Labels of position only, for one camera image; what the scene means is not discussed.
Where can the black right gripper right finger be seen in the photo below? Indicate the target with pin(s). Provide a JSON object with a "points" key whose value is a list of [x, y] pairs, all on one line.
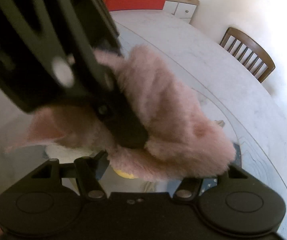
{"points": [[189, 188]]}

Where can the white drawer dresser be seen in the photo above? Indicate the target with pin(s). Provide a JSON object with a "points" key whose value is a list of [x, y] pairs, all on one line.
{"points": [[183, 9]]}

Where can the pink fluffy plush slipper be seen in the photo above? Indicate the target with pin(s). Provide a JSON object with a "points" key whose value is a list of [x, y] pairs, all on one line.
{"points": [[182, 141]]}

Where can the wooden slat-back chair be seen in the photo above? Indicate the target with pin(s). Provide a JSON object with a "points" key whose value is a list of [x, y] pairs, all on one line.
{"points": [[248, 52]]}

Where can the yellow object under slipper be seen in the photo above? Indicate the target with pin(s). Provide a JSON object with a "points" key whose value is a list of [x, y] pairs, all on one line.
{"points": [[124, 174]]}

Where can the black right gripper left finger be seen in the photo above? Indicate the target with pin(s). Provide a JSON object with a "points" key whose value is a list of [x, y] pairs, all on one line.
{"points": [[88, 173]]}

